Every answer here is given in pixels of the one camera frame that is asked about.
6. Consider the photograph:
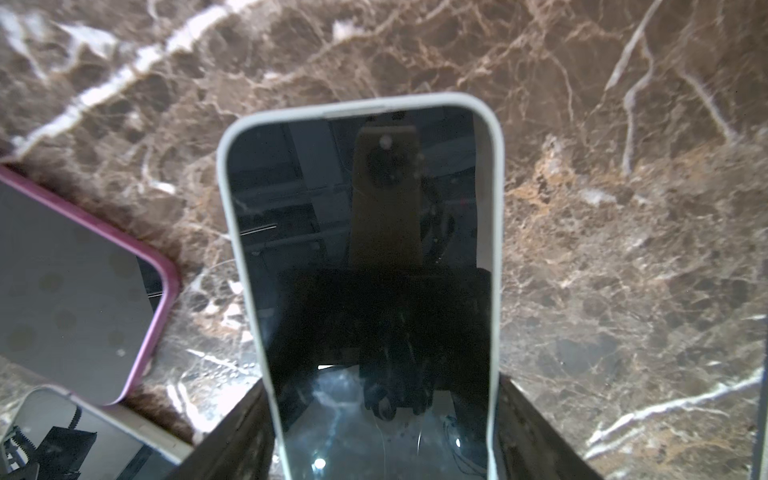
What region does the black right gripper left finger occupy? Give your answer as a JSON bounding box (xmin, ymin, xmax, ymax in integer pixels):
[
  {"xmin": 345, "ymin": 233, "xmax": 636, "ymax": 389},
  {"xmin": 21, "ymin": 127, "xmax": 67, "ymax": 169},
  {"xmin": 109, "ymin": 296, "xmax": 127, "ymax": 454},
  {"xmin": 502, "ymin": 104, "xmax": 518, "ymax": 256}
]
[{"xmin": 167, "ymin": 381, "xmax": 275, "ymax": 480}]

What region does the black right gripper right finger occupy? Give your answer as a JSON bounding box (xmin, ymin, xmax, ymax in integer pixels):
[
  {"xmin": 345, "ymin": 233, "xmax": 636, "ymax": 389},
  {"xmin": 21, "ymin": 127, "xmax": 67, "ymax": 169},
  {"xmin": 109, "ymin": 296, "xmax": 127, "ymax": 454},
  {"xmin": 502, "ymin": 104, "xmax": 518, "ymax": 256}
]
[{"xmin": 494, "ymin": 374, "xmax": 602, "ymax": 480}]

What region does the black phone white edge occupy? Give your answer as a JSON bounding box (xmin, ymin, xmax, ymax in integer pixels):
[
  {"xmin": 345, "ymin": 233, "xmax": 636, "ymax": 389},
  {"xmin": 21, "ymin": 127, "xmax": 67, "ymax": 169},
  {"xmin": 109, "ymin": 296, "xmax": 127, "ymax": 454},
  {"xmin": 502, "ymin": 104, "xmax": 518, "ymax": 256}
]
[{"xmin": 1, "ymin": 386, "xmax": 193, "ymax": 480}]

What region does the black phone silver edge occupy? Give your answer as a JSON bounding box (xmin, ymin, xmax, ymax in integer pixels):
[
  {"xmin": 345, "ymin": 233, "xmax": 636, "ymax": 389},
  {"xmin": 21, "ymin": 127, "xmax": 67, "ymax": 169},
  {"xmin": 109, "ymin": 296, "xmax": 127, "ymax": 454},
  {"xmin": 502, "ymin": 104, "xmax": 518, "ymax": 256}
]
[{"xmin": 215, "ymin": 91, "xmax": 505, "ymax": 480}]

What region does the black phone purple edge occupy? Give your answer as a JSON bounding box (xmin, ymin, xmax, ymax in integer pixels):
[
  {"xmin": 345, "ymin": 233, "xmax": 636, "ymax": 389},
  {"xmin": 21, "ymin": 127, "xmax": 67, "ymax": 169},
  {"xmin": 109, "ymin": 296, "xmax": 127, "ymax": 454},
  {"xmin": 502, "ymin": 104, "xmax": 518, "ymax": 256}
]
[{"xmin": 1, "ymin": 167, "xmax": 180, "ymax": 406}]

